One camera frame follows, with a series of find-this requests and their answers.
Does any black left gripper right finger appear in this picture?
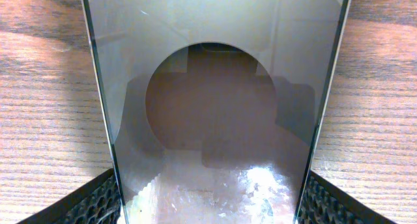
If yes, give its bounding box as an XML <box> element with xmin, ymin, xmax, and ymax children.
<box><xmin>296</xmin><ymin>171</ymin><xmax>395</xmax><ymax>224</ymax></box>

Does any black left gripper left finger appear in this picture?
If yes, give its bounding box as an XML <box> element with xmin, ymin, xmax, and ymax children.
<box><xmin>18</xmin><ymin>169</ymin><xmax>121</xmax><ymax>224</ymax></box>

